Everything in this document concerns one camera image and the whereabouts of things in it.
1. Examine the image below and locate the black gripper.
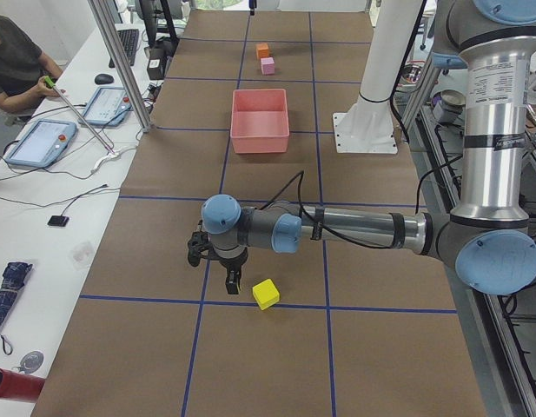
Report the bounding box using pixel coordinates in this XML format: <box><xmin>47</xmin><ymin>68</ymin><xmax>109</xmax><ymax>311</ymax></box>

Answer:
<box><xmin>219</xmin><ymin>255</ymin><xmax>248</xmax><ymax>295</ymax></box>

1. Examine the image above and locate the yellow block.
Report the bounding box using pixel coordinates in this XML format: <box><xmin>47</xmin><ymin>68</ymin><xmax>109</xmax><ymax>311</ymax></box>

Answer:
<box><xmin>252</xmin><ymin>279</ymin><xmax>281</xmax><ymax>310</ymax></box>

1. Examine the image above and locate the pink block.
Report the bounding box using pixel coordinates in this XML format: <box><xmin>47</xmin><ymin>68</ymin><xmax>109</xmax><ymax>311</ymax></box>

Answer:
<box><xmin>260</xmin><ymin>56</ymin><xmax>275</xmax><ymax>75</ymax></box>

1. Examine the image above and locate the orange block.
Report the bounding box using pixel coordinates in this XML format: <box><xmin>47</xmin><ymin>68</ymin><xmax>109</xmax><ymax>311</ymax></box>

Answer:
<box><xmin>255</xmin><ymin>43</ymin><xmax>271</xmax><ymax>60</ymax></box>

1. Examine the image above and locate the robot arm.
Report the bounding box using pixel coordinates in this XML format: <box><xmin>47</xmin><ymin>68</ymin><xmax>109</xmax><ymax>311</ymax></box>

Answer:
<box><xmin>188</xmin><ymin>1</ymin><xmax>536</xmax><ymax>295</ymax></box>

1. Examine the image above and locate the pink bin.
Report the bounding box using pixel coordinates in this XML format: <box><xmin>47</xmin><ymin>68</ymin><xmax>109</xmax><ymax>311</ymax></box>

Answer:
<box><xmin>230</xmin><ymin>89</ymin><xmax>290</xmax><ymax>154</ymax></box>

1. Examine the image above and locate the clear plastic bag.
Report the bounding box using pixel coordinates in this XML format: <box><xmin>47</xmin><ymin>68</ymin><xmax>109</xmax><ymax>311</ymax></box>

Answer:
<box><xmin>69</xmin><ymin>241</ymin><xmax>96</xmax><ymax>270</ymax></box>

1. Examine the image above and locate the small black device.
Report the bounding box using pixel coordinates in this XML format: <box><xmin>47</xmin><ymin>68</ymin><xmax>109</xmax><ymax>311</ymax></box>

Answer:
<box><xmin>47</xmin><ymin>215</ymin><xmax>69</xmax><ymax>228</ymax></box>

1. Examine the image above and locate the far teach pendant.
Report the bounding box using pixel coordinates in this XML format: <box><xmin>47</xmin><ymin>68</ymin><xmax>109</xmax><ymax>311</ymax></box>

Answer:
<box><xmin>82</xmin><ymin>86</ymin><xmax>132</xmax><ymax>128</ymax></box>

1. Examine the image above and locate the teach pendant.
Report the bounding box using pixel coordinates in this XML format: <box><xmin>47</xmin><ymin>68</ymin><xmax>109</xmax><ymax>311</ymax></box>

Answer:
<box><xmin>4</xmin><ymin>119</ymin><xmax>78</xmax><ymax>168</ymax></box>
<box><xmin>82</xmin><ymin>86</ymin><xmax>132</xmax><ymax>128</ymax></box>

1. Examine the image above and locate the folded blue umbrella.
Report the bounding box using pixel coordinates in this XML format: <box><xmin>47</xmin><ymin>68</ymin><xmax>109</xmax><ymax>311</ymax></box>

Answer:
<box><xmin>0</xmin><ymin>261</ymin><xmax>33</xmax><ymax>328</ymax></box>

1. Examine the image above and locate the round metal disc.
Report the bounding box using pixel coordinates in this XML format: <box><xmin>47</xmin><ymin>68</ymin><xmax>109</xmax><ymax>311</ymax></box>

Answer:
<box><xmin>19</xmin><ymin>351</ymin><xmax>44</xmax><ymax>374</ymax></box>

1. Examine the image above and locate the black box with label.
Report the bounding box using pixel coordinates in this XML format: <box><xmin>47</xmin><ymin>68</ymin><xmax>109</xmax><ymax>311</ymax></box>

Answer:
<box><xmin>147</xmin><ymin>48</ymin><xmax>167</xmax><ymax>81</ymax></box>

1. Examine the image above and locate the near teach pendant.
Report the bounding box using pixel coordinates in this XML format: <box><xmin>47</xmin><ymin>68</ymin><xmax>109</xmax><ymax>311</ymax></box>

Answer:
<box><xmin>4</xmin><ymin>119</ymin><xmax>78</xmax><ymax>168</ymax></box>

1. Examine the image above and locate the black computer mouse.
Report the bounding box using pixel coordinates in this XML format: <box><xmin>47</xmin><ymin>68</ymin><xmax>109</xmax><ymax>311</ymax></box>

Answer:
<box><xmin>94</xmin><ymin>73</ymin><xmax>115</xmax><ymax>85</ymax></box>

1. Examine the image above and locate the red cylinder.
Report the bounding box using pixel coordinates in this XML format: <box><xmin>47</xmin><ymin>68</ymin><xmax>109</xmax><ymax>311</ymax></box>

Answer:
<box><xmin>0</xmin><ymin>368</ymin><xmax>46</xmax><ymax>403</ymax></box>

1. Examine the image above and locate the black keyboard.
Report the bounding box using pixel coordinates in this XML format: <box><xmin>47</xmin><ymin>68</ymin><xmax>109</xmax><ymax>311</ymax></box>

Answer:
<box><xmin>117</xmin><ymin>28</ymin><xmax>140</xmax><ymax>66</ymax></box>

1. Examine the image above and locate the metal reach stick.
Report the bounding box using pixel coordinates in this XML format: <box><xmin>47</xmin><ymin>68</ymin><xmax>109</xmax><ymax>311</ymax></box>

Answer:
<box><xmin>43</xmin><ymin>76</ymin><xmax>116</xmax><ymax>156</ymax></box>

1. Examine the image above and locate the seated person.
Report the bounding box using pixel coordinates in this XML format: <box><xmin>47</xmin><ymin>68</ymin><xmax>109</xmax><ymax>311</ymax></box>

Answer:
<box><xmin>0</xmin><ymin>15</ymin><xmax>63</xmax><ymax>114</ymax></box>

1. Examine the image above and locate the white camera mast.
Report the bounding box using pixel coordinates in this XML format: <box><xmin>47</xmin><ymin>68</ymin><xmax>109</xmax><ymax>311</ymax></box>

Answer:
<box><xmin>333</xmin><ymin>0</ymin><xmax>424</xmax><ymax>155</ymax></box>

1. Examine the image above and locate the aluminium frame post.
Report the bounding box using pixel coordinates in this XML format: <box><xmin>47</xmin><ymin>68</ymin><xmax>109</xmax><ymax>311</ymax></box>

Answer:
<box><xmin>88</xmin><ymin>0</ymin><xmax>151</xmax><ymax>133</ymax></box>

